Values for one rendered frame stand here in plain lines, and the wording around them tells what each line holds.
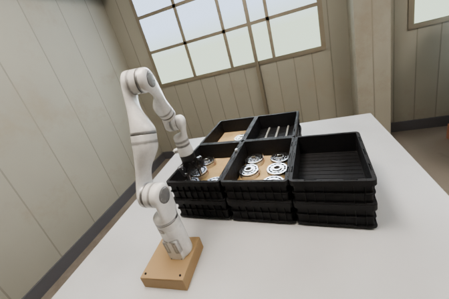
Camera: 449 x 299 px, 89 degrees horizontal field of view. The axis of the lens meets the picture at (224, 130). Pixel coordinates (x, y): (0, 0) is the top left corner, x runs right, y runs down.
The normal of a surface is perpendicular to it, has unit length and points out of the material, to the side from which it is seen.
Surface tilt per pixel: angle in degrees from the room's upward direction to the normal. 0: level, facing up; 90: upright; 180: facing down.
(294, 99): 90
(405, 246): 0
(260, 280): 0
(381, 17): 90
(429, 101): 90
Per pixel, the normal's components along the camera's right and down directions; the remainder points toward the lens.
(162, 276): -0.28, -0.89
